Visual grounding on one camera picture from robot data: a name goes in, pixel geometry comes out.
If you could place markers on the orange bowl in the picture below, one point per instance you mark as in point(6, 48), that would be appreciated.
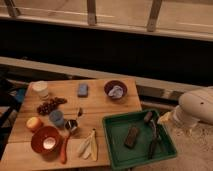
point(45, 140)

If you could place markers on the white cup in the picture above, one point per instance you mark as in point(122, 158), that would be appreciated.
point(41, 89)

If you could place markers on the orange carrot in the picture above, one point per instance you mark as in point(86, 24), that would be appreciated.
point(63, 153)

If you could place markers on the bunch of dark grapes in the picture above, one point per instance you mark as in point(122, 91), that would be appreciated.
point(47, 107)

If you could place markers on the dark tongs tool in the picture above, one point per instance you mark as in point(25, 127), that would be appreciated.
point(155, 136)

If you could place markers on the orange fruit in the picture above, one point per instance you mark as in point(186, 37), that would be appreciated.
point(34, 123)

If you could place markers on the blue cup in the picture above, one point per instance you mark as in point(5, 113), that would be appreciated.
point(56, 117)

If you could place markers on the purple bowl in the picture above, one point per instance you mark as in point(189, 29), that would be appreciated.
point(110, 84)

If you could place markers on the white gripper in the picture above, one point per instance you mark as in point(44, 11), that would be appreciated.
point(166, 118)

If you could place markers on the metal measuring cup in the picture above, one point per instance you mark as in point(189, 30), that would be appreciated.
point(71, 125)

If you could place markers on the small brown block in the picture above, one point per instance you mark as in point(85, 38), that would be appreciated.
point(148, 117)

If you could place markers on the green plastic tray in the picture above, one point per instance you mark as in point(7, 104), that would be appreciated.
point(116, 128)

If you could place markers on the brown rectangular block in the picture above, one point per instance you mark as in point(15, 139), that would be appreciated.
point(131, 137)

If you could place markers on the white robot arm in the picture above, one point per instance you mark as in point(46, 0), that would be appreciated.
point(193, 106)

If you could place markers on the white towel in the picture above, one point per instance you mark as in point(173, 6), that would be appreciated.
point(116, 92)

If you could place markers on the blue sponge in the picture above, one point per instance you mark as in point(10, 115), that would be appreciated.
point(82, 90)

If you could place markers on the small dark leaf piece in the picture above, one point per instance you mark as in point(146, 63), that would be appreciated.
point(80, 112)

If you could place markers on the black chair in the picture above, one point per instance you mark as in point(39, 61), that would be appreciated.
point(12, 98)

